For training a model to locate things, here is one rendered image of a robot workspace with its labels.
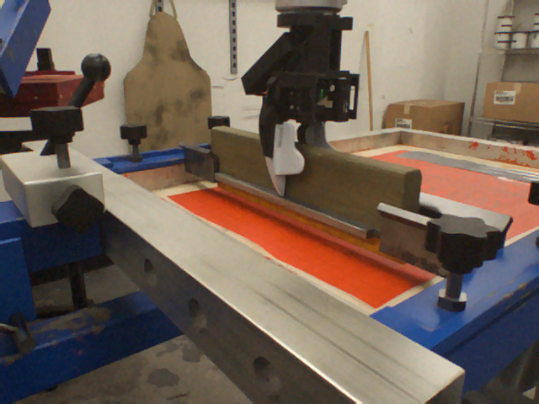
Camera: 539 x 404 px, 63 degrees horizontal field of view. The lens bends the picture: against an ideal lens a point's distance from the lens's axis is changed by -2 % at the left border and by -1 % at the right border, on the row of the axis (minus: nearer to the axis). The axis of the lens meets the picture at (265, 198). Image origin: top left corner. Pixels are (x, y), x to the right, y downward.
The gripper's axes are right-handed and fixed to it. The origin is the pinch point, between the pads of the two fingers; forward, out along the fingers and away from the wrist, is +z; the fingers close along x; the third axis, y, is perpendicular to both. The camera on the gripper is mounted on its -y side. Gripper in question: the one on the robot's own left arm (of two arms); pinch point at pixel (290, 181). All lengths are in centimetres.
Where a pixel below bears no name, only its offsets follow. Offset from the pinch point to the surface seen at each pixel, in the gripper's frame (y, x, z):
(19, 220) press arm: 3.5, -31.8, -3.0
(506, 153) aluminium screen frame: 2, 58, 3
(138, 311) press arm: 2.8, -22.6, 9.4
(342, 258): 12.4, -3.2, 5.2
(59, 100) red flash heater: -85, -8, -4
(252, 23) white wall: -200, 138, -34
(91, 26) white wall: -200, 38, -28
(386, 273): 17.6, -2.2, 5.1
